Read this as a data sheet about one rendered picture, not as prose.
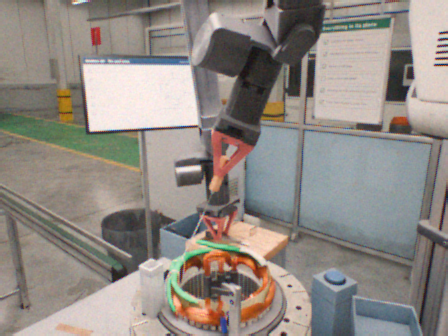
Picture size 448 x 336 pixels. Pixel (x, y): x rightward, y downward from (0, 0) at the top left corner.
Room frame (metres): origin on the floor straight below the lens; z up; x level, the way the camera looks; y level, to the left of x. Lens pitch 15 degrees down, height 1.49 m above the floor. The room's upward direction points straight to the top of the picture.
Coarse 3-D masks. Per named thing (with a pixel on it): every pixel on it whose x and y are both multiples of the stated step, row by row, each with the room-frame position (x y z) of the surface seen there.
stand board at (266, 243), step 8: (240, 224) 0.91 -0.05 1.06; (248, 224) 0.91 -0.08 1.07; (232, 232) 0.86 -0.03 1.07; (240, 232) 0.86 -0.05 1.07; (248, 232) 0.86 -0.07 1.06; (256, 232) 0.86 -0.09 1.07; (264, 232) 0.86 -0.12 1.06; (272, 232) 0.86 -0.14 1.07; (192, 240) 0.81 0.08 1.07; (208, 240) 0.81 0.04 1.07; (248, 240) 0.81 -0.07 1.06; (256, 240) 0.81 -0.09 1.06; (264, 240) 0.81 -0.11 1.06; (272, 240) 0.81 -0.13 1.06; (280, 240) 0.81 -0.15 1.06; (192, 248) 0.79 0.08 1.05; (248, 248) 0.77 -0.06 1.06; (256, 248) 0.77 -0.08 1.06; (264, 248) 0.77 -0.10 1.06; (272, 248) 0.77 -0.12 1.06; (280, 248) 0.80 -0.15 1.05; (264, 256) 0.74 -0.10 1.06; (272, 256) 0.77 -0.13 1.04
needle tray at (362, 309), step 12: (360, 300) 0.58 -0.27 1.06; (372, 300) 0.57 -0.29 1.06; (360, 312) 0.57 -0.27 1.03; (372, 312) 0.57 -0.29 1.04; (384, 312) 0.56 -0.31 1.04; (396, 312) 0.56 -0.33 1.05; (408, 312) 0.55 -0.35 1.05; (360, 324) 0.55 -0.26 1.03; (372, 324) 0.55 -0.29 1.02; (384, 324) 0.55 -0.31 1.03; (396, 324) 0.55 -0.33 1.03; (408, 324) 0.55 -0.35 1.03
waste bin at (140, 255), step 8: (136, 216) 2.26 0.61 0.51; (120, 248) 1.91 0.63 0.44; (136, 248) 1.92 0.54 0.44; (144, 248) 1.95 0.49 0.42; (112, 256) 1.94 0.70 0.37; (136, 256) 1.92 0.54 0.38; (144, 256) 1.95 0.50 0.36; (128, 264) 1.91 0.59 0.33; (136, 264) 1.93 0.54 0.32; (128, 272) 1.92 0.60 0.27
